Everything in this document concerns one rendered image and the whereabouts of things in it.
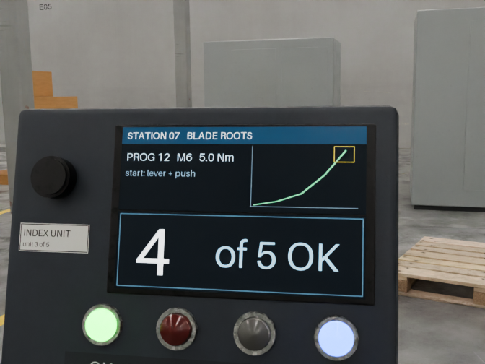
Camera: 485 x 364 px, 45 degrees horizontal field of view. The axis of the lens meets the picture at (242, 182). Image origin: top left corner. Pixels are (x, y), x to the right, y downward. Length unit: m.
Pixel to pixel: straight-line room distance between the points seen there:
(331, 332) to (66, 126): 0.22
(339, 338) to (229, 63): 7.92
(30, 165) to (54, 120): 0.03
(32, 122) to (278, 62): 7.68
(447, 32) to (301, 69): 2.33
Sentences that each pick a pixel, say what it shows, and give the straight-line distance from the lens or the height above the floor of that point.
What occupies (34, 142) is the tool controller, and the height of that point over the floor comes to 1.23.
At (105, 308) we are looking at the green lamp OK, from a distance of 0.40.
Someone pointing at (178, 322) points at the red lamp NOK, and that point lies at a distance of 0.38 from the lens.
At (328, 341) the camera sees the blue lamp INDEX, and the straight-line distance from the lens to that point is 0.37.
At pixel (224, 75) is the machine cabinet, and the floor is 1.49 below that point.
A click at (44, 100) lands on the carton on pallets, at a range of 8.65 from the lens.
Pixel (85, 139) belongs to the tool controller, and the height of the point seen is 1.23.
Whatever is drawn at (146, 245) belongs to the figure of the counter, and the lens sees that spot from 0.39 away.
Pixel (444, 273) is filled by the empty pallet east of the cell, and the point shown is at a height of 0.15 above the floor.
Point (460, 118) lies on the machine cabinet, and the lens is 6.40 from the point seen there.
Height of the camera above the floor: 1.26
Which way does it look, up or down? 9 degrees down
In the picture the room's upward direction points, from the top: 1 degrees counter-clockwise
